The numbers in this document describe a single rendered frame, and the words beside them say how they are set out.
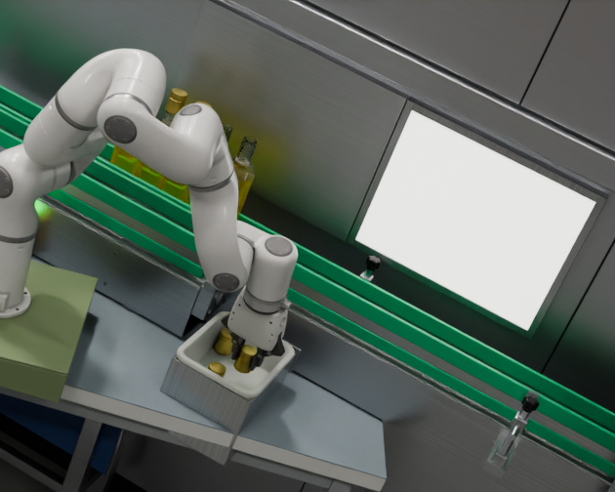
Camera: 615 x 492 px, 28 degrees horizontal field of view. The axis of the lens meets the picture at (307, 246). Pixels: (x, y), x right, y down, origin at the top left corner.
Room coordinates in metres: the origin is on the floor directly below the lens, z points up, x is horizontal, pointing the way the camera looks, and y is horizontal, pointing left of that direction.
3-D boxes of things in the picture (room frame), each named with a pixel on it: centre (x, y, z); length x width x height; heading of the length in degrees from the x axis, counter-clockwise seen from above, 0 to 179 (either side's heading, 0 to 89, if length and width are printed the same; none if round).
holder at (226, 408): (2.00, 0.04, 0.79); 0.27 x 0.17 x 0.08; 168
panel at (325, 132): (2.32, -0.05, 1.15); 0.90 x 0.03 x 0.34; 78
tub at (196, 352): (1.97, 0.05, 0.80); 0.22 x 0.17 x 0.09; 168
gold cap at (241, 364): (1.97, 0.03, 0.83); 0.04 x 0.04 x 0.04
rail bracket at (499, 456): (1.96, -0.49, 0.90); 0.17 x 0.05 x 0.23; 168
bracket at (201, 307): (2.11, 0.14, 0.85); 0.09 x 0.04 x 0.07; 168
